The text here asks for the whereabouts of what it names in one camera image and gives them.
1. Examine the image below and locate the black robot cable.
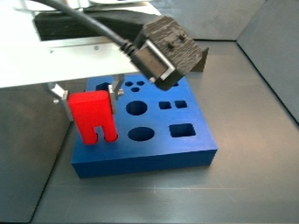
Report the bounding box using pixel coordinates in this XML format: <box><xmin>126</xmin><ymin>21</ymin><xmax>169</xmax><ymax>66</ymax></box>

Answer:
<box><xmin>32</xmin><ymin>0</ymin><xmax>176</xmax><ymax>84</ymax></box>

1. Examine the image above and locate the blue foam shape board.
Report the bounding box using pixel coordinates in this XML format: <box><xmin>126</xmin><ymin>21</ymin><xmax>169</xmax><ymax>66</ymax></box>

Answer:
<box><xmin>70</xmin><ymin>74</ymin><xmax>217</xmax><ymax>178</ymax></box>

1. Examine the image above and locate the red square-circle peg object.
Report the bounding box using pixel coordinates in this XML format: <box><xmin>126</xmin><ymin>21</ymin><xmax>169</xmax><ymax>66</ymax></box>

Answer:
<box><xmin>68</xmin><ymin>90</ymin><xmax>117</xmax><ymax>144</ymax></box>

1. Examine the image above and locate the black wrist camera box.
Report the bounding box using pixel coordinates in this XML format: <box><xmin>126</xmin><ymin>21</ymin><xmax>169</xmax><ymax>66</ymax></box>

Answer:
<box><xmin>33</xmin><ymin>10</ymin><xmax>202</xmax><ymax>90</ymax></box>

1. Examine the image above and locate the dark grey curved fixture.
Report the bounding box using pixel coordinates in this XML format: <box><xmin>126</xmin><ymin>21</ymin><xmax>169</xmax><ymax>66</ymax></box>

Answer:
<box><xmin>192</xmin><ymin>48</ymin><xmax>209</xmax><ymax>72</ymax></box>

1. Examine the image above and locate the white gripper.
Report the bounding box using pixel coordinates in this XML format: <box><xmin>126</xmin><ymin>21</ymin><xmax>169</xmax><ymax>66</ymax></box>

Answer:
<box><xmin>0</xmin><ymin>0</ymin><xmax>162</xmax><ymax>123</ymax></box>

